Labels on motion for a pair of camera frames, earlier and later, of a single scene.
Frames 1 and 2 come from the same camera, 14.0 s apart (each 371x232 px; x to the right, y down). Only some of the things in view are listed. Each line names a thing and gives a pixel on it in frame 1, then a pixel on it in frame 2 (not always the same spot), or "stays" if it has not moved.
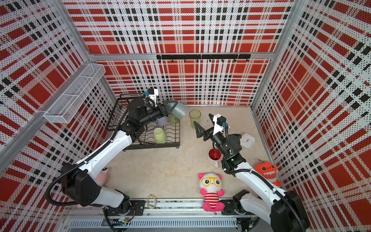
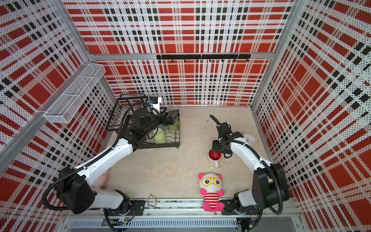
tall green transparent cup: (194, 115) to (174, 128)
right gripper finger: (201, 132) to (216, 146)
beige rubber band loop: (155, 201) stays
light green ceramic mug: (160, 136) stays
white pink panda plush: (210, 185) stays
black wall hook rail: (203, 56) stays
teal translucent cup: (179, 110) to (164, 127)
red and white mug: (215, 156) stays
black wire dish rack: (164, 133) stays
